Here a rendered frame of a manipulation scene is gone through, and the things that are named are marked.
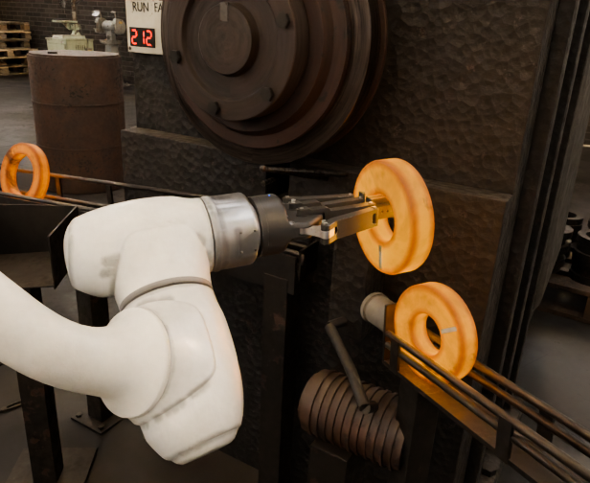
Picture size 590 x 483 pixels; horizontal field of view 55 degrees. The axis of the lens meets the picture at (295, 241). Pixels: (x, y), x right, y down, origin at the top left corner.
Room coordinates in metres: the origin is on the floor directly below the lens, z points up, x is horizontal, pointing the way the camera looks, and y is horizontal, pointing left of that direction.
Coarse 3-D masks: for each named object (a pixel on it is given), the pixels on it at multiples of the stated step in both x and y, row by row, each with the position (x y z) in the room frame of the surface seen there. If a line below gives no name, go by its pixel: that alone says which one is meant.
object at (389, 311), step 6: (390, 306) 0.85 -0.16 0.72; (396, 306) 0.85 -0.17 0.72; (384, 312) 0.85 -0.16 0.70; (390, 312) 0.85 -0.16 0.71; (384, 318) 0.84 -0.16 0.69; (390, 318) 0.84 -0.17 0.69; (384, 324) 0.84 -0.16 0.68; (390, 324) 0.84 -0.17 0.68; (384, 330) 0.84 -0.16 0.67; (390, 330) 0.84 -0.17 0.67; (384, 336) 0.84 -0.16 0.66; (384, 342) 0.84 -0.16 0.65; (384, 348) 0.84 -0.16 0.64; (384, 354) 0.84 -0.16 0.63
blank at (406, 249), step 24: (384, 168) 0.73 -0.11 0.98; (408, 168) 0.72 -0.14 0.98; (384, 192) 0.73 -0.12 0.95; (408, 192) 0.68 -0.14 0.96; (408, 216) 0.68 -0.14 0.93; (432, 216) 0.68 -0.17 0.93; (360, 240) 0.78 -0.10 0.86; (384, 240) 0.74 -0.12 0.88; (408, 240) 0.67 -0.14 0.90; (432, 240) 0.68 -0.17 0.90; (384, 264) 0.72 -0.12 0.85; (408, 264) 0.68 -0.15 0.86
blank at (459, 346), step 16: (416, 288) 0.81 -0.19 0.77; (432, 288) 0.78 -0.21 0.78; (448, 288) 0.78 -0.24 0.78; (400, 304) 0.83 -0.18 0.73; (416, 304) 0.80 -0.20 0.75; (432, 304) 0.77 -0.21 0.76; (448, 304) 0.75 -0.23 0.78; (464, 304) 0.76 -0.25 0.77; (400, 320) 0.83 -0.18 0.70; (416, 320) 0.81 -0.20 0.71; (448, 320) 0.74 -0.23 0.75; (464, 320) 0.73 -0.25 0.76; (400, 336) 0.82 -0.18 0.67; (416, 336) 0.80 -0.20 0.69; (448, 336) 0.74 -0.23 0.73; (464, 336) 0.72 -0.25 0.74; (432, 352) 0.78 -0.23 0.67; (448, 352) 0.73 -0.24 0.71; (464, 352) 0.71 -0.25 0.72; (448, 368) 0.73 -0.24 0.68; (464, 368) 0.72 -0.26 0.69
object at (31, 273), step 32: (0, 224) 1.26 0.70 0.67; (32, 224) 1.26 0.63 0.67; (64, 224) 1.17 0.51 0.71; (0, 256) 1.24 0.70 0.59; (32, 256) 1.24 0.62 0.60; (32, 288) 1.14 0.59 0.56; (32, 384) 1.13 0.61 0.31; (32, 416) 1.13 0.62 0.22; (32, 448) 1.13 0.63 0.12; (64, 448) 1.26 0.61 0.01; (96, 448) 1.27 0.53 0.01; (32, 480) 1.14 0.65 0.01; (64, 480) 1.15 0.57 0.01
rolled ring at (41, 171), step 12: (24, 144) 1.61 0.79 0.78; (12, 156) 1.62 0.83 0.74; (24, 156) 1.64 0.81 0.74; (36, 156) 1.57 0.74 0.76; (12, 168) 1.63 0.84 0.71; (36, 168) 1.55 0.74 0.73; (48, 168) 1.57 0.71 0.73; (0, 180) 1.62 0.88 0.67; (12, 180) 1.62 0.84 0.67; (36, 180) 1.54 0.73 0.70; (48, 180) 1.56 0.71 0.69; (12, 192) 1.59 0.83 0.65; (36, 192) 1.53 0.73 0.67
